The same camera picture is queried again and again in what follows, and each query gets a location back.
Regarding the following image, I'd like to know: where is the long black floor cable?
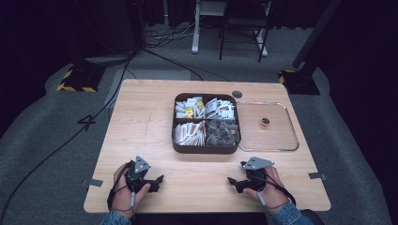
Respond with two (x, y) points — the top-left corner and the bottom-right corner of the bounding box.
(0, 51), (136, 223)

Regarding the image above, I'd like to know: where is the pile of white orange sachets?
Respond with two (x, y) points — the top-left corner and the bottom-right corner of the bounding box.
(173, 120), (207, 147)

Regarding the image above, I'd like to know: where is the black slanted stand post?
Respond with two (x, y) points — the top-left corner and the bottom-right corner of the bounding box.
(292, 0), (343, 70)

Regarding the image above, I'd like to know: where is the person's right hand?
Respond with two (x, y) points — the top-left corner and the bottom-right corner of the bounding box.
(243, 165), (291, 216)

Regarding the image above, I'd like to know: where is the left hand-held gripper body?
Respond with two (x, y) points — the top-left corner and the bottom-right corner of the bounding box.
(125, 155), (161, 193)

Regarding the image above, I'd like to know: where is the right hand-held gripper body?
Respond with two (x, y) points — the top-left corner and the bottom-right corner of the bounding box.
(239, 156), (276, 192)

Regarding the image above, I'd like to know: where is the pile of white yellow packets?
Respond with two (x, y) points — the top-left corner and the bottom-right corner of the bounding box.
(174, 96), (207, 120)

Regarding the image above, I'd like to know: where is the pile of white red-print packets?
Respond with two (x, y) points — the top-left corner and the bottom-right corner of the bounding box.
(204, 97), (237, 122)

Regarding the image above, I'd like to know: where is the grey flat stand foot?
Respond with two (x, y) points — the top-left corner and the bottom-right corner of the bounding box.
(84, 53), (137, 68)

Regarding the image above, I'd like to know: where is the clear lid with gold knob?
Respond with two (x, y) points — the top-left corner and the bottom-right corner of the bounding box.
(236, 100), (300, 153)

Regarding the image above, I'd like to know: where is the thin black floor cable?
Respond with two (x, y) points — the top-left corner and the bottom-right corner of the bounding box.
(141, 47), (230, 83)

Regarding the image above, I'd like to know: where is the bundle of floor cables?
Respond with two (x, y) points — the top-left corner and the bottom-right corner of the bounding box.
(145, 22), (201, 49)

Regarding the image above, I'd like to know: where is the brown four-compartment box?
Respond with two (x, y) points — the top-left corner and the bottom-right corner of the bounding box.
(171, 92), (241, 155)

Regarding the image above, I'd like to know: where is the person's left hand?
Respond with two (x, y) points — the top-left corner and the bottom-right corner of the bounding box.
(111, 163), (152, 219)

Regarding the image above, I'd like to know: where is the yellow-black striped stand base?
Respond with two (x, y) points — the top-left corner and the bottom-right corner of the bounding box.
(56, 64), (106, 94)
(278, 68), (321, 96)

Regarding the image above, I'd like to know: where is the white desk frame leg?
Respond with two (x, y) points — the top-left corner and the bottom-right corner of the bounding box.
(254, 28), (269, 58)
(191, 0), (202, 55)

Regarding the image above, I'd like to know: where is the black metal frame stand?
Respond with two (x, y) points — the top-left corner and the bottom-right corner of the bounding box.
(218, 0), (272, 63)

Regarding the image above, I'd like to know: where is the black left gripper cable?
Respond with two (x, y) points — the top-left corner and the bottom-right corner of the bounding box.
(106, 160), (136, 212)

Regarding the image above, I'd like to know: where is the pile of dark clear packets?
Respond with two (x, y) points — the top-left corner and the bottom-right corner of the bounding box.
(205, 119), (240, 147)

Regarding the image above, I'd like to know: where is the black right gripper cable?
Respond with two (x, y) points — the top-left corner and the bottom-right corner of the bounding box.
(247, 173), (297, 210)

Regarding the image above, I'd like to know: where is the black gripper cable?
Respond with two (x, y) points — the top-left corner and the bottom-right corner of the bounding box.
(247, 173), (297, 210)
(106, 160), (136, 212)

